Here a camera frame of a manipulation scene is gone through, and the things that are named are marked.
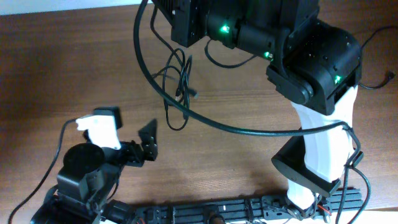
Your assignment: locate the black USB cable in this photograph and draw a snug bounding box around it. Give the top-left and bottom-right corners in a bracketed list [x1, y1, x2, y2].
[149, 6, 200, 131]
[357, 26, 398, 90]

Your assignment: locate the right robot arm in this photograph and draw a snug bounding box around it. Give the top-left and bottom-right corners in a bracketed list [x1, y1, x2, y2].
[154, 1, 362, 219]

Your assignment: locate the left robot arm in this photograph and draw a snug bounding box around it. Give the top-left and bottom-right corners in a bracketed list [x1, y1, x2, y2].
[31, 106, 158, 223]

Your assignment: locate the left camera cable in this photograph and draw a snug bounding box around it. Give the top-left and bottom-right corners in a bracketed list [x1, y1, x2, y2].
[7, 118, 78, 224]

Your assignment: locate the camera cable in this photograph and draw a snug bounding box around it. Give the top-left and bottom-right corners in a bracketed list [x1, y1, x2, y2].
[132, 0, 372, 224]
[7, 118, 78, 224]

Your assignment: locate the right camera cable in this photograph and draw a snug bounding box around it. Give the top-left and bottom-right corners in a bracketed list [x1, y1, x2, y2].
[132, 0, 372, 224]

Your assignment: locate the black aluminium mounting rail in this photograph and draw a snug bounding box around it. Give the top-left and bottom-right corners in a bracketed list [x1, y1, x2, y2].
[102, 187, 365, 224]

